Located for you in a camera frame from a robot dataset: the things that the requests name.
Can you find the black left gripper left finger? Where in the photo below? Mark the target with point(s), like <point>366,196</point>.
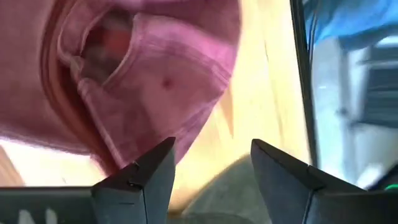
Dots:
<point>136,193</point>

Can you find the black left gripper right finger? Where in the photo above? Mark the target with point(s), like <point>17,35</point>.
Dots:
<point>289,193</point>

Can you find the black aluminium rig frame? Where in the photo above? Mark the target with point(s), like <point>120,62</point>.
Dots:
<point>303,77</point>

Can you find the maroon baseball cap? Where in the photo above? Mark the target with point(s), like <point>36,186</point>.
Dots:
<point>155,93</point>

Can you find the grey-green baseball cap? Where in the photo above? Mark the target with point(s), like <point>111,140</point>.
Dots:
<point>224,193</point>

